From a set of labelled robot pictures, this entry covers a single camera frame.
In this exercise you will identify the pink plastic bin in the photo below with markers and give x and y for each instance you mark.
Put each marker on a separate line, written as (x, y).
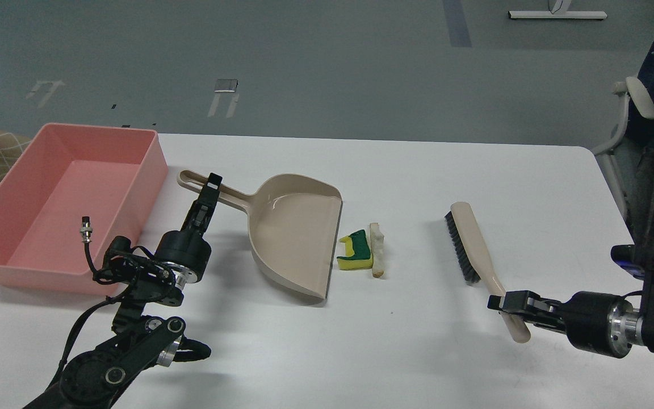
(113, 175)

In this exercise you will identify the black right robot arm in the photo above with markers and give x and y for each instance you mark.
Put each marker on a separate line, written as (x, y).
(639, 262)

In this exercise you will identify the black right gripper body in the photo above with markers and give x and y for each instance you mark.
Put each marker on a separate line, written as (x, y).
(601, 323)

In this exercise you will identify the white office chair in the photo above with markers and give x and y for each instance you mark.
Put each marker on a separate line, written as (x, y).
(631, 90)

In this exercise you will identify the silver floor outlet plate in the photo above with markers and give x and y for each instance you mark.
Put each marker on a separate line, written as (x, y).
(226, 85)

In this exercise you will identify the beige plastic dustpan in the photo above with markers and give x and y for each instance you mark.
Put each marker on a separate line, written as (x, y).
(292, 227)

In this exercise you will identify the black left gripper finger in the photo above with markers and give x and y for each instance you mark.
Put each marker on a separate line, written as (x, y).
(208, 199)
(196, 219)

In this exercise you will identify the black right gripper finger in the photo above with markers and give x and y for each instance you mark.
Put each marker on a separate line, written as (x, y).
(523, 303)
(518, 326)

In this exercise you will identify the beige hand brush black bristles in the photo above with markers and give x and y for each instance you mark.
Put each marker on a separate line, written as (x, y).
(471, 250)

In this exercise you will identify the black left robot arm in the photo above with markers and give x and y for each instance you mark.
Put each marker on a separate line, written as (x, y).
(97, 378)

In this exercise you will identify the yellow green sponge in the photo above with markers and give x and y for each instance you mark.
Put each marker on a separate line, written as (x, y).
(358, 254)

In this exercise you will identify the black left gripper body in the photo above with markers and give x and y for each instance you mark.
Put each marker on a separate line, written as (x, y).
(185, 248)

